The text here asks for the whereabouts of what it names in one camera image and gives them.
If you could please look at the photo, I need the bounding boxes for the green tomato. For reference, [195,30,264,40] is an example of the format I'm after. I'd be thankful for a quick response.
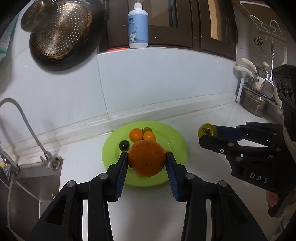
[197,123,218,138]
[142,126,152,133]

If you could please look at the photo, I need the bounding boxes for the large orange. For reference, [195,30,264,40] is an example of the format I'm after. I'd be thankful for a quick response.
[127,140,166,177]

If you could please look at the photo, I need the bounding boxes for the dark plum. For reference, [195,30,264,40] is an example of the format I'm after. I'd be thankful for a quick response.
[119,140,130,152]

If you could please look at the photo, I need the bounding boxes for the orange mandarin top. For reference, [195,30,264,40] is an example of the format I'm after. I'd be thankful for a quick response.
[129,128,144,143]

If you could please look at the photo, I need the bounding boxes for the person right hand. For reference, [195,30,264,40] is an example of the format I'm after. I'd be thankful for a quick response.
[266,191,278,207]

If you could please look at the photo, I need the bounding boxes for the stainless steel pot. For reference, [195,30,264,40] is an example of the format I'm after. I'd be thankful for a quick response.
[240,89,268,118]

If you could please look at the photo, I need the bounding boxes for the stainless steel sink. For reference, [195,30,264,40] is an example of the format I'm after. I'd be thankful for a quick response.
[1,166,61,240]

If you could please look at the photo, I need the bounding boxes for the white dish rack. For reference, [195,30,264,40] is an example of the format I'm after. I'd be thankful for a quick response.
[235,77,283,110]

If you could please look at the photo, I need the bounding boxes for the metal skimmer ladle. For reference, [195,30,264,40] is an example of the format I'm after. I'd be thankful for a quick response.
[260,44,274,99]

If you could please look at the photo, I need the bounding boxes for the slim gooseneck faucet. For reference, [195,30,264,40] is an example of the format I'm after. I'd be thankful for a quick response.
[0,98,63,171]

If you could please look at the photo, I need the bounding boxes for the green plate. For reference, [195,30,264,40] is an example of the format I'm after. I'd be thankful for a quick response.
[102,121,188,187]

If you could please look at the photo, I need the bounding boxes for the white rice paddle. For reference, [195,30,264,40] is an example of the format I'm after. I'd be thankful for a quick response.
[282,47,287,65]

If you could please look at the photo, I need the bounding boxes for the black scissors on hook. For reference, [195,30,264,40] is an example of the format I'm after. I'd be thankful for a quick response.
[253,36,266,56]

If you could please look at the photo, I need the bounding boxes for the white blue pump bottle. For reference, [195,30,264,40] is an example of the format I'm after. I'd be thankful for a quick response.
[127,1,149,49]

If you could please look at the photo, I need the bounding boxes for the black frying pan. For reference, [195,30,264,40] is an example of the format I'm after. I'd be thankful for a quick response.
[29,1,107,71]

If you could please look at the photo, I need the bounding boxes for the green white paper box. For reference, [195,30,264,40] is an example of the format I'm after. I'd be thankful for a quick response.
[0,15,19,61]

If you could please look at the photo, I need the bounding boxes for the perforated metal strainer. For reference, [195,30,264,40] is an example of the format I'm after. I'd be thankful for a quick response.
[31,1,92,61]

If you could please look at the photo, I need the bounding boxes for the cream pan handle lower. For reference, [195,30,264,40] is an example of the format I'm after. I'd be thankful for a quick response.
[234,65,253,78]

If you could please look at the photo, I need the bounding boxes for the cream pan handle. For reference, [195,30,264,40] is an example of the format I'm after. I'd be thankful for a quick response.
[234,65,253,78]
[240,57,257,73]

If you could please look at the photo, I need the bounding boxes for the cream pan handle upper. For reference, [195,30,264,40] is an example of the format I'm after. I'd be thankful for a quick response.
[240,57,257,73]

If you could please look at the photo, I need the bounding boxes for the white wire hanging rack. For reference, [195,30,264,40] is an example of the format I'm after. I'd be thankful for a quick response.
[239,1,287,39]

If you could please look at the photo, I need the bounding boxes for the dark wooden window frame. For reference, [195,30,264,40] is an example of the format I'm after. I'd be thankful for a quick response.
[99,1,237,60]

